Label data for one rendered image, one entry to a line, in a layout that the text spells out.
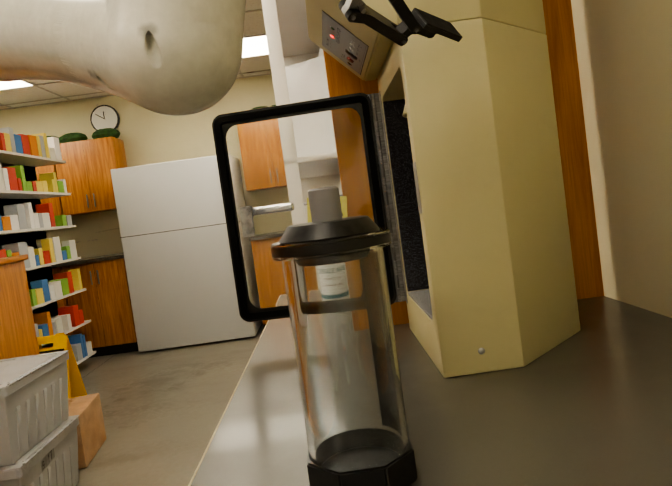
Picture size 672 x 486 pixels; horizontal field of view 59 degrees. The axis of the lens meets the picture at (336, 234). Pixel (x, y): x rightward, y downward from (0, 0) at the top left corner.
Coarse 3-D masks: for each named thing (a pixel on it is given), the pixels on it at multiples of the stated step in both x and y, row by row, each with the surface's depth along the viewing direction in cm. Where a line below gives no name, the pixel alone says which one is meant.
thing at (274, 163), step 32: (256, 128) 111; (288, 128) 110; (320, 128) 109; (352, 128) 109; (256, 160) 111; (288, 160) 110; (320, 160) 110; (352, 160) 109; (256, 192) 112; (288, 192) 111; (352, 192) 110; (256, 224) 112; (288, 224) 111; (256, 256) 112; (256, 288) 113
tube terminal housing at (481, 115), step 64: (448, 0) 77; (512, 0) 84; (384, 64) 96; (448, 64) 78; (512, 64) 83; (448, 128) 78; (512, 128) 82; (448, 192) 78; (512, 192) 80; (448, 256) 79; (512, 256) 79; (448, 320) 79; (512, 320) 79; (576, 320) 93
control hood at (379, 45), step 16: (320, 0) 83; (336, 0) 78; (368, 0) 77; (384, 0) 77; (320, 16) 90; (336, 16) 85; (384, 16) 77; (320, 32) 99; (352, 32) 86; (368, 32) 81; (368, 48) 88; (384, 48) 87; (368, 64) 96; (368, 80) 108
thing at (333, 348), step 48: (336, 240) 48; (288, 288) 51; (336, 288) 49; (384, 288) 51; (336, 336) 49; (384, 336) 51; (336, 384) 49; (384, 384) 50; (336, 432) 50; (384, 432) 50
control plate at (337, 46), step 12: (324, 12) 87; (324, 24) 92; (336, 24) 88; (324, 36) 99; (336, 36) 94; (348, 36) 89; (336, 48) 100; (348, 48) 95; (360, 48) 90; (360, 60) 97; (360, 72) 104
